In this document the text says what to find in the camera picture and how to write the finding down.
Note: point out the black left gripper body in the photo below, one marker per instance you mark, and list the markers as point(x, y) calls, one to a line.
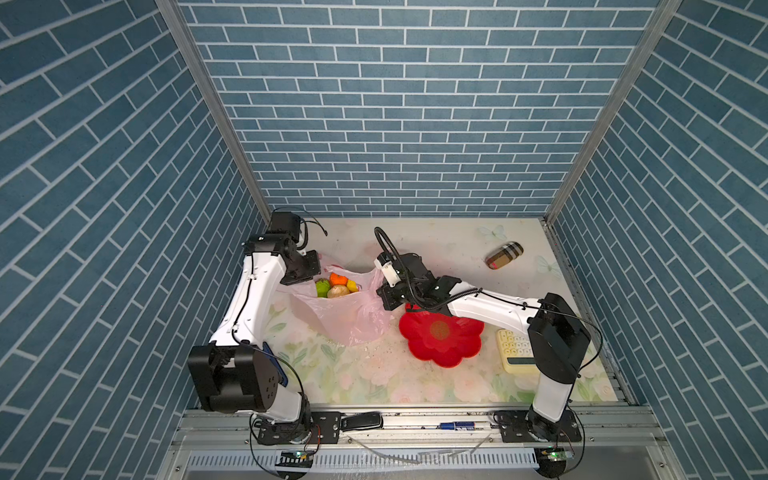
point(304, 267)

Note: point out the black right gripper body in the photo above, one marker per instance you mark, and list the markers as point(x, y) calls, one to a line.
point(400, 293)

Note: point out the beige fake potato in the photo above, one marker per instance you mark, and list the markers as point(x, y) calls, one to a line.
point(337, 291)

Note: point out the pink plastic bag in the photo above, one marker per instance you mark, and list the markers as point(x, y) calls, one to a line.
point(353, 319)

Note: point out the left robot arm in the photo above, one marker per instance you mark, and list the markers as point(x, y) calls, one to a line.
point(235, 372)

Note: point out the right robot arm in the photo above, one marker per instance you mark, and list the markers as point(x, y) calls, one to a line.
point(558, 338)

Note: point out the green fake fruit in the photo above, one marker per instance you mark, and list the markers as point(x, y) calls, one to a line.
point(323, 286)

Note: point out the orange fake fruit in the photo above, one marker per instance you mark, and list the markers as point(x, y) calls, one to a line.
point(338, 280)

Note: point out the red flower-shaped bowl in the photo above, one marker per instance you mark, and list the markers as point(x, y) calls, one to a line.
point(441, 339)

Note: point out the plaid glasses case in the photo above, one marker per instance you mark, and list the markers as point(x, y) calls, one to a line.
point(503, 255)

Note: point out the blue stapler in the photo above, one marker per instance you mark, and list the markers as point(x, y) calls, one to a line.
point(283, 377)

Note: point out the yellow calculator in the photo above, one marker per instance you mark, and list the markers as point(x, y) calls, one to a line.
point(516, 353)

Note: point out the blue pen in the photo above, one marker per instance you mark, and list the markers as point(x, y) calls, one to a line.
point(457, 426)

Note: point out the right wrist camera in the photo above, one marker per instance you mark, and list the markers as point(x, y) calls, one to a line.
point(384, 263)

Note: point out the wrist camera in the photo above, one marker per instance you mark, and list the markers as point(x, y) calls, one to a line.
point(283, 222)
point(384, 263)

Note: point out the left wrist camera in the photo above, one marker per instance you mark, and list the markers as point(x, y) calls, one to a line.
point(283, 222)

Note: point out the aluminium front rail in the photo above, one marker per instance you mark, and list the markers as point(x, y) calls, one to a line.
point(599, 441)

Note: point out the aluminium left corner post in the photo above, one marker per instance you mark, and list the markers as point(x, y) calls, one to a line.
point(181, 34)

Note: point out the aluminium corner post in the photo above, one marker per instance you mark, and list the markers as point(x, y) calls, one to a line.
point(181, 34)
point(657, 24)

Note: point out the aluminium right corner post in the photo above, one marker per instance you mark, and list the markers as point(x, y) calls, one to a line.
point(657, 24)

